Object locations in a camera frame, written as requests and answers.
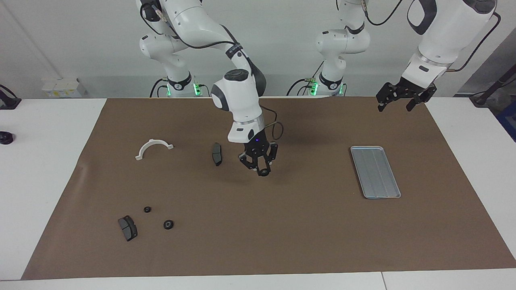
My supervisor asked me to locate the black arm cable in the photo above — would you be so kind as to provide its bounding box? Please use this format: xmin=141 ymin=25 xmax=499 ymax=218
xmin=140 ymin=2 xmax=284 ymax=141
xmin=362 ymin=0 xmax=501 ymax=73

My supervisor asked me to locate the blue crate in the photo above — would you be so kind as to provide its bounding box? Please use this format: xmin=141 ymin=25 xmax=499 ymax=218
xmin=497 ymin=103 xmax=516 ymax=141

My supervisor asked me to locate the white curved plastic bracket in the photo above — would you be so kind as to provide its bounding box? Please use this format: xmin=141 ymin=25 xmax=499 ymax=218
xmin=135 ymin=139 xmax=174 ymax=161

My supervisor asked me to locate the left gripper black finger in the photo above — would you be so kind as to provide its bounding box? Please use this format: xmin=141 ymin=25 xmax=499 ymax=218
xmin=376 ymin=82 xmax=399 ymax=112
xmin=406 ymin=86 xmax=437 ymax=112

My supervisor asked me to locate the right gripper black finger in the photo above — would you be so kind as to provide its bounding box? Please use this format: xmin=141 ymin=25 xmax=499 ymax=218
xmin=239 ymin=154 xmax=263 ymax=174
xmin=264 ymin=143 xmax=279 ymax=174

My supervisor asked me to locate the white power strip box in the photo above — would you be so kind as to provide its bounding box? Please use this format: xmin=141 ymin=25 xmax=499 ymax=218
xmin=42 ymin=78 xmax=87 ymax=98

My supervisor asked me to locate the silver metal tray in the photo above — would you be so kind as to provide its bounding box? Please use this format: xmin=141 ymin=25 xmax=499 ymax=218
xmin=350 ymin=146 xmax=402 ymax=199

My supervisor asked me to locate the black stand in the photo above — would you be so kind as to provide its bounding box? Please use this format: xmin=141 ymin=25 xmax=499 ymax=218
xmin=470 ymin=66 xmax=516 ymax=107

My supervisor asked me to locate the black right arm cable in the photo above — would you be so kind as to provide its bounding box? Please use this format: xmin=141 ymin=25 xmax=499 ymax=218
xmin=140 ymin=2 xmax=284 ymax=141

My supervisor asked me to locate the brown table mat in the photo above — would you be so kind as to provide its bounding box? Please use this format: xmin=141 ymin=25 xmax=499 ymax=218
xmin=21 ymin=97 xmax=516 ymax=280

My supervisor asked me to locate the black base cable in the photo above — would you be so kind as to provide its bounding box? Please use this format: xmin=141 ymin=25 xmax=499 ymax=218
xmin=287 ymin=60 xmax=325 ymax=96
xmin=150 ymin=78 xmax=170 ymax=98

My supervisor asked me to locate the grooved dark grey brake pad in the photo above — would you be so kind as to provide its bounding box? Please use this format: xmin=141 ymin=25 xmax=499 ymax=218
xmin=118 ymin=215 xmax=138 ymax=242

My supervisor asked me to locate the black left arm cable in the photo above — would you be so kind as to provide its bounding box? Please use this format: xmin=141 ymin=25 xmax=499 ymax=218
xmin=362 ymin=0 xmax=501 ymax=73

